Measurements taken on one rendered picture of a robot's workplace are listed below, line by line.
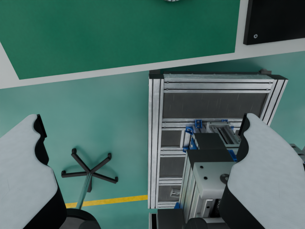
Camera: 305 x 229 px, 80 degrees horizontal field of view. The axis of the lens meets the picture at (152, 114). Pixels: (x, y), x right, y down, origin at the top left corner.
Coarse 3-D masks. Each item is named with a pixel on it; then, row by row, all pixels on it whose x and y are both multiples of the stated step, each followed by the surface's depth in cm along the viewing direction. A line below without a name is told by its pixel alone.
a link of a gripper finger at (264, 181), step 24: (240, 144) 9; (264, 144) 9; (288, 144) 9; (240, 168) 7; (264, 168) 7; (288, 168) 7; (240, 192) 6; (264, 192) 6; (288, 192) 6; (240, 216) 6; (264, 216) 6; (288, 216) 6
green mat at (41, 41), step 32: (0, 0) 43; (32, 0) 43; (64, 0) 43; (96, 0) 43; (128, 0) 44; (160, 0) 44; (192, 0) 44; (224, 0) 44; (0, 32) 46; (32, 32) 46; (64, 32) 46; (96, 32) 47; (128, 32) 47; (160, 32) 47; (192, 32) 48; (224, 32) 48; (32, 64) 50; (64, 64) 50; (96, 64) 51; (128, 64) 51
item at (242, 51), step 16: (240, 0) 44; (240, 16) 46; (240, 32) 48; (0, 48) 48; (240, 48) 50; (256, 48) 50; (272, 48) 50; (288, 48) 51; (304, 48) 51; (0, 64) 50; (144, 64) 51; (160, 64) 52; (176, 64) 52; (192, 64) 52; (0, 80) 52; (16, 80) 52; (32, 80) 53; (48, 80) 53; (64, 80) 53
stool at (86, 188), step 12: (72, 156) 157; (108, 156) 161; (84, 168) 164; (96, 168) 164; (108, 180) 173; (84, 192) 149; (72, 216) 118; (84, 216) 121; (60, 228) 123; (72, 228) 124
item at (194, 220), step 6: (84, 222) 5; (90, 222) 5; (96, 222) 5; (192, 222) 5; (198, 222) 5; (204, 222) 5; (84, 228) 5; (90, 228) 5; (96, 228) 5; (186, 228) 5; (192, 228) 5; (198, 228) 5; (204, 228) 5
